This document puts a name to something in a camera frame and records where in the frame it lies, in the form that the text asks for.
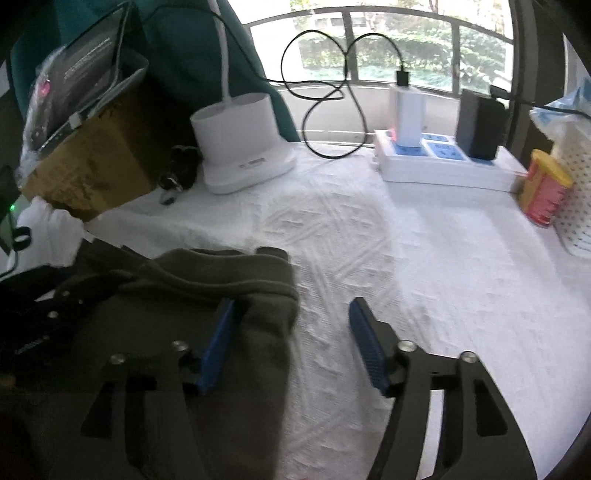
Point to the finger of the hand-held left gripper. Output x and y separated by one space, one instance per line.
78 295

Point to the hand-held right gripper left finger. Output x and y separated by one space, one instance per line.
217 346

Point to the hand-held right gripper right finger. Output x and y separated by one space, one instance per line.
367 346

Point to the grey-green sweater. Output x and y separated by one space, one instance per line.
258 369

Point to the white crumpled cloth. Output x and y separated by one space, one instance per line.
51 235

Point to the cardboard box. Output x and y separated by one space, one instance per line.
101 157

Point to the bunch of keys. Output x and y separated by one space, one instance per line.
182 168

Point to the white power strip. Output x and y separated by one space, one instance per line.
443 168

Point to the white desk lamp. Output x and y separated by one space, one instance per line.
244 138

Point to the dark screen in plastic wrap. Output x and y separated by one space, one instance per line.
78 74

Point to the white charger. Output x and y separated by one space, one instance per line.
407 115

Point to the red can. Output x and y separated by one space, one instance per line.
545 189

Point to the black power adapter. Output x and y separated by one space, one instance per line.
480 124

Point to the white perforated basket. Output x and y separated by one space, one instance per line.
577 194

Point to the teal curtain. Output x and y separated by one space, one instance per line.
184 55

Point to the window railing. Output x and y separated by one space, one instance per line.
397 81

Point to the blue white plastic bag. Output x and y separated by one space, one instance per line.
568 110

